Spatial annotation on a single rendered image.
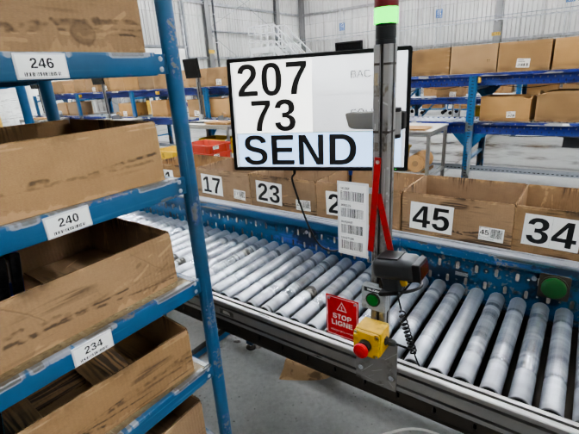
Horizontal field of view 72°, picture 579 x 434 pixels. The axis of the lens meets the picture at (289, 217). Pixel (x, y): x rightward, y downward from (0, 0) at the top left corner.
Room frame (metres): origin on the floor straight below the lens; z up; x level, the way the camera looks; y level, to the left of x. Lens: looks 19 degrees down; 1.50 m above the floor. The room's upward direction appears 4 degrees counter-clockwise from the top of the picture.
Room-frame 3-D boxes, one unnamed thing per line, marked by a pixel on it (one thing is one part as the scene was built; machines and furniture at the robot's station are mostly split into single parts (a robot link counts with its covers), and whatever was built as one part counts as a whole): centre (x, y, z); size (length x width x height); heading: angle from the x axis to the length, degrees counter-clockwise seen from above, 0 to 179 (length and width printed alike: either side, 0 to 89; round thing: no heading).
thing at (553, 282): (1.11, -0.83, 0.81); 0.07 x 0.01 x 0.07; 53
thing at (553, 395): (0.90, -0.72, 0.72); 0.52 x 0.05 x 0.05; 143
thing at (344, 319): (0.95, -0.15, 0.85); 0.16 x 0.01 x 0.13; 53
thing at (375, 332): (0.86, -0.22, 0.84); 0.15 x 0.09 x 0.07; 53
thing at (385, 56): (0.92, -0.23, 1.11); 0.12 x 0.05 x 0.88; 53
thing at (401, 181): (1.73, -0.37, 0.96); 0.39 x 0.29 x 0.17; 53
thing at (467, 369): (1.02, -0.56, 0.72); 0.52 x 0.05 x 0.05; 143
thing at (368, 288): (0.90, -0.21, 0.95); 0.07 x 0.03 x 0.07; 53
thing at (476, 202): (1.49, -0.69, 0.97); 0.39 x 0.29 x 0.17; 53
